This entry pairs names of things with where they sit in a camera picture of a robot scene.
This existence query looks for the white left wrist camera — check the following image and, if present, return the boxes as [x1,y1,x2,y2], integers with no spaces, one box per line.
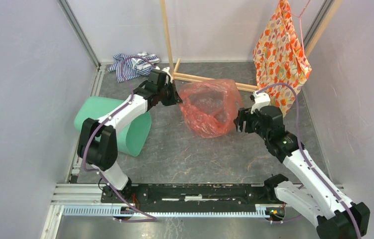
[160,67,173,84]

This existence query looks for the left aluminium corner post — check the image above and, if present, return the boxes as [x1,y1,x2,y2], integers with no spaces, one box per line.
[57,0,101,68]

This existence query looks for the floral orange cloth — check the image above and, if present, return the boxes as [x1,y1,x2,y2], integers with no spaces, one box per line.
[253,0,312,115]

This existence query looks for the red plastic trash bag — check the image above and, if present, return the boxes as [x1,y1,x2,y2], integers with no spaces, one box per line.
[178,79,244,138]

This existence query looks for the right aluminium corner post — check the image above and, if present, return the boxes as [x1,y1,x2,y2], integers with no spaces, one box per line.
[304,0,335,55]

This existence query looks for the slotted cable duct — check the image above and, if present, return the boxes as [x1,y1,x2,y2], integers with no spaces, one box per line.
[63,205,269,219]

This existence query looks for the wooden rack frame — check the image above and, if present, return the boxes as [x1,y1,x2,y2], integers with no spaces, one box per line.
[159,0,343,82]

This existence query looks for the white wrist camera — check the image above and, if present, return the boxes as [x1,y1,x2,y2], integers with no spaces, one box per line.
[160,67,173,84]
[250,91,270,114]

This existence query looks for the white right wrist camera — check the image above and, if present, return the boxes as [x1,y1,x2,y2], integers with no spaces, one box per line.
[250,91,270,114]

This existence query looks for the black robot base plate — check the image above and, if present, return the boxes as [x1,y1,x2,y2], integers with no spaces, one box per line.
[100,183,296,214]

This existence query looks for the green plastic trash bin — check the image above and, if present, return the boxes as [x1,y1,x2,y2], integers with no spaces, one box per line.
[74,96,152,157]

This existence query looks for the aluminium corner post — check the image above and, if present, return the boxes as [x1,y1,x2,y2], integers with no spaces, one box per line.
[57,0,101,68]
[304,0,335,55]

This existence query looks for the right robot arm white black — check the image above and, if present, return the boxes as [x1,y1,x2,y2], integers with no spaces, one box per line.
[234,106,370,239]

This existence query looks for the pink wire hanger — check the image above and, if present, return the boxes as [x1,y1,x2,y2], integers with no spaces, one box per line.
[287,0,311,53]

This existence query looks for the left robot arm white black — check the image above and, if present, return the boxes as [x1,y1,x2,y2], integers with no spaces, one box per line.
[77,67,182,203]

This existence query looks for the blue white striped cloth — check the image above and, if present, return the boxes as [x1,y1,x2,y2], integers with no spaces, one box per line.
[108,52,160,83]

